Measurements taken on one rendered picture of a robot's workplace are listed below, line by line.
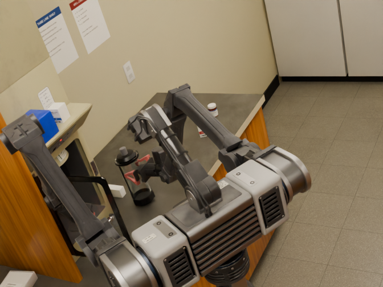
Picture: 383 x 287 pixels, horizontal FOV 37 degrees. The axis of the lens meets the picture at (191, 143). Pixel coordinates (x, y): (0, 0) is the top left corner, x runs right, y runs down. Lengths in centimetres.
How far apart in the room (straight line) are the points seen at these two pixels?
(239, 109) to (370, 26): 197
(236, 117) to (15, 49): 130
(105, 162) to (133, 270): 159
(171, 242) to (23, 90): 96
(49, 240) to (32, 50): 69
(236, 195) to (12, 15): 106
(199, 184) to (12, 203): 95
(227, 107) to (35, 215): 134
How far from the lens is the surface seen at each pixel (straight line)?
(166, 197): 253
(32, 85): 214
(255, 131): 310
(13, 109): 208
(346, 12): 473
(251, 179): 149
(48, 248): 224
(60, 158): 228
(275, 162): 157
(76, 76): 294
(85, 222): 155
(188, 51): 383
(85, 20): 302
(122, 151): 241
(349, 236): 352
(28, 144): 150
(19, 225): 225
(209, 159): 269
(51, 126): 206
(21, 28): 212
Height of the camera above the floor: 240
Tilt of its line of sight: 31 degrees down
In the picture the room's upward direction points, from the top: 17 degrees counter-clockwise
